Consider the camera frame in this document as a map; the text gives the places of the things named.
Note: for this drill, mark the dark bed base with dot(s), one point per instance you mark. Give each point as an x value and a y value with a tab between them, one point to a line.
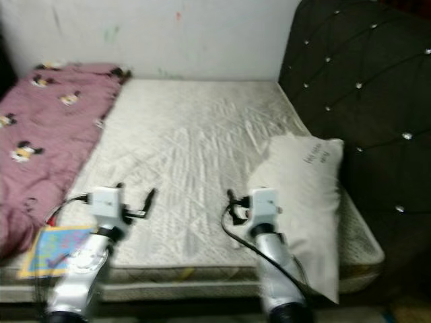
195	309

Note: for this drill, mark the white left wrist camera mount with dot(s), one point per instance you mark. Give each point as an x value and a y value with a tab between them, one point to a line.
106	202

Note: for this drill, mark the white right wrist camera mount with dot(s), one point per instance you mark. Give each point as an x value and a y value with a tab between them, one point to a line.
264	204

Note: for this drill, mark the dark tufted headboard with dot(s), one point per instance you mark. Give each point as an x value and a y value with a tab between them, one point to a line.
357	60

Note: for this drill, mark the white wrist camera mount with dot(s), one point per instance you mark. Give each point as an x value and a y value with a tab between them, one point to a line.
106	202
264	204

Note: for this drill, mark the white pillow with tree print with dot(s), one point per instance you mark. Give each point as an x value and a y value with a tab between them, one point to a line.
303	175

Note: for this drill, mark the pink cartoon print blanket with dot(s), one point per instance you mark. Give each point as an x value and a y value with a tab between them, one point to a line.
47	114

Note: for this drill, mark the grey quilted mattress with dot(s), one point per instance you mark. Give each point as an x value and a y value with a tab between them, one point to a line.
188	134

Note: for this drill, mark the colourful children's book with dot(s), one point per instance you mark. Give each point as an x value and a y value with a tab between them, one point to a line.
50	252

